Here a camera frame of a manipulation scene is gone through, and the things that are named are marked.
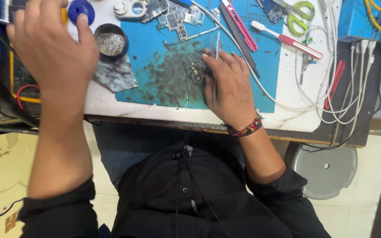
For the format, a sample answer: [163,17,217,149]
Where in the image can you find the person's left hand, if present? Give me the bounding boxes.
[7,0,100,97]

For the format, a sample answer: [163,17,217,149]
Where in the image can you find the person's right hand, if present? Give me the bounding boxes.
[201,48,258,131]

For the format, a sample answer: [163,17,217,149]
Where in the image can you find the small phone circuit board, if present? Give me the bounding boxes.
[187,60,211,84]

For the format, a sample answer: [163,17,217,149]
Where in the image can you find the metal tweezers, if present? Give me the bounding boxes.
[212,31,221,107]

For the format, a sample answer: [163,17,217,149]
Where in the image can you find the black flat pry tool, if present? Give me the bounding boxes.
[219,3,261,79]

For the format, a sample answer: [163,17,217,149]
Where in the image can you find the blue round plastic cap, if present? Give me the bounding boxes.
[67,0,96,26]

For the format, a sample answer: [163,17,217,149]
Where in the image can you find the round tin of solder scraps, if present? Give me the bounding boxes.
[93,23,129,61]

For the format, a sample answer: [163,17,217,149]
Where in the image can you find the pink utility knife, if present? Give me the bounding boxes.
[221,0,259,52]

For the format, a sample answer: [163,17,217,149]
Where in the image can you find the grey stained cloth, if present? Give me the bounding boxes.
[93,54,138,93]

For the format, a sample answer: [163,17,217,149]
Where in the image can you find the blue silicone work mat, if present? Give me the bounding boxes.
[115,0,284,114]

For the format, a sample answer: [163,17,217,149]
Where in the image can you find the slim metal precision tool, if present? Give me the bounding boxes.
[299,30,312,85]

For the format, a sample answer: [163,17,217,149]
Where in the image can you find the black clip microphone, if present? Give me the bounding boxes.
[172,145,193,160]

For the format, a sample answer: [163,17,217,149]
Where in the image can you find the large phone motherboard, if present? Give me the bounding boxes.
[156,2,206,41]

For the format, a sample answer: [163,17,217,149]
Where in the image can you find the white magnifier loupe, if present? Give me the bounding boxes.
[113,0,148,20]

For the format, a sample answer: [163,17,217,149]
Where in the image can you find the blue circuit board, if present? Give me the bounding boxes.
[258,0,287,24]

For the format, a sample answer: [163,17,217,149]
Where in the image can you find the red plastic tool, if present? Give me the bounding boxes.
[323,60,346,111]

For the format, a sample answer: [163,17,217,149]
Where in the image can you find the dark phone circuit board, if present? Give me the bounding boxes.
[140,0,170,24]

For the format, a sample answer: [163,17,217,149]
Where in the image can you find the person's black shirt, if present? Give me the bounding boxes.
[18,141,332,238]

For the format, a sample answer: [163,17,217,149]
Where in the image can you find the grey round metal stool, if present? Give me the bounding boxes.
[284,141,359,201]

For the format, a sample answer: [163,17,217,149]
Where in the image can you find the blue power supply box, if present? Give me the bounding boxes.
[337,0,381,42]

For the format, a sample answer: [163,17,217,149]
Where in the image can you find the long white cable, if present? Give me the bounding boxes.
[190,0,360,113]

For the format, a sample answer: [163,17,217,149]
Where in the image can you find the red beaded bracelet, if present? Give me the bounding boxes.
[227,114,265,138]

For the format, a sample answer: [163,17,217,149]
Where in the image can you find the thin black wire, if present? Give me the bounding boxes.
[165,44,190,110]

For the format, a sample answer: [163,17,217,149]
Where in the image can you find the yellow and red wires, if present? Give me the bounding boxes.
[9,43,41,110]

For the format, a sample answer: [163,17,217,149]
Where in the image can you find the solder wire spool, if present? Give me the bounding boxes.
[0,0,13,26]

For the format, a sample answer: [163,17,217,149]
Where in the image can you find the thin metal phone frame strip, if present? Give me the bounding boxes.
[162,26,220,46]

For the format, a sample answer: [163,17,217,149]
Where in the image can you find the white toothbrush red handle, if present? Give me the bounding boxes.
[251,20,323,60]

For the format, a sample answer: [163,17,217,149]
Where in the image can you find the flexible metal hose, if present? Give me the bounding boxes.
[0,122,39,136]

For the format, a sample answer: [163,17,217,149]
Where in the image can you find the green handled scissors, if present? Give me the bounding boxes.
[271,0,316,36]

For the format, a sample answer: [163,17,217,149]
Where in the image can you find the bundle of white charging cables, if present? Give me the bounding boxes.
[294,0,377,150]

